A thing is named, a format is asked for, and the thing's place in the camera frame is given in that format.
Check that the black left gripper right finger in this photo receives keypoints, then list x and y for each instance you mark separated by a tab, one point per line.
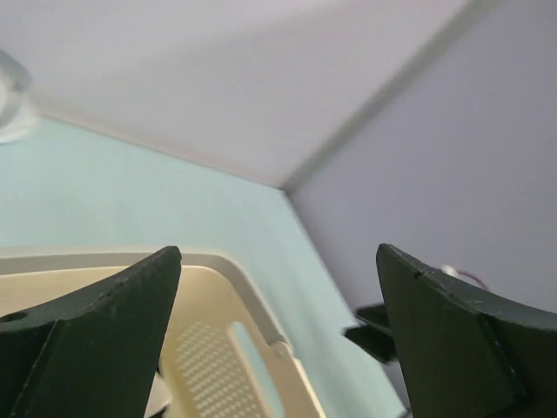
463	351

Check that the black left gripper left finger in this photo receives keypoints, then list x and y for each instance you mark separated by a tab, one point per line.
93	352

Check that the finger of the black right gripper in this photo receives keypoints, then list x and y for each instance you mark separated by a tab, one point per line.
373	334

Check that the white mesh laundry bag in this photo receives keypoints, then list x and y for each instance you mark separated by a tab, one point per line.
18	115

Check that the cream perforated laundry basket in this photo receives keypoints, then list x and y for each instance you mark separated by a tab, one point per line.
224	354

